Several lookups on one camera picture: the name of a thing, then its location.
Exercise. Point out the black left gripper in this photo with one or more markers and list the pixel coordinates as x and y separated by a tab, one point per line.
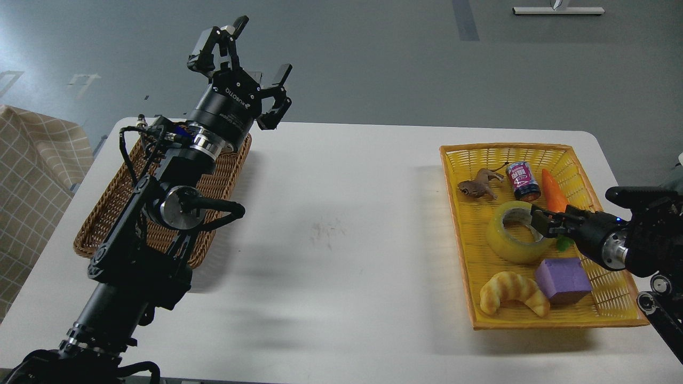
226	108

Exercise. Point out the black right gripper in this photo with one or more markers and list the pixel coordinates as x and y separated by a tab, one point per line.
599	236

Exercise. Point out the yellow tape roll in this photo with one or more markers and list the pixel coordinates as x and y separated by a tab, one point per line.
505	244

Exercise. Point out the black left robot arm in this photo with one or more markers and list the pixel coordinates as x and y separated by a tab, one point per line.
143	262

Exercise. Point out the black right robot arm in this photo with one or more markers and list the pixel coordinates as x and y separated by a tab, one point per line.
649	244

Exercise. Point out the orange toy carrot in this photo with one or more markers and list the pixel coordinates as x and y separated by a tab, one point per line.
556	201

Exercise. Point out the small purple drink can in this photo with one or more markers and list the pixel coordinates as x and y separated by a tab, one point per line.
524	184

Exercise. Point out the purple foam block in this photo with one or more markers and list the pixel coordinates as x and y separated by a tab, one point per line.
563	281

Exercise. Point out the yellow plastic basket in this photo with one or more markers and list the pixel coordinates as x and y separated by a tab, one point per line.
612	299

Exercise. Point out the toy croissant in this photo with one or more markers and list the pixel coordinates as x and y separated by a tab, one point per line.
511	286

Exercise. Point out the brown toy frog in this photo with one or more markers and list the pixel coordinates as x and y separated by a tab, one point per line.
479	186

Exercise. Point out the brown wicker basket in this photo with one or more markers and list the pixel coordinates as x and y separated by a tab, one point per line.
218	185

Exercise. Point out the beige checkered cloth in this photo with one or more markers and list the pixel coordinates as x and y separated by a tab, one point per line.
42	159

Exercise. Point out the white stand base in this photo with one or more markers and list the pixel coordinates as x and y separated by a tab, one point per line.
518	10

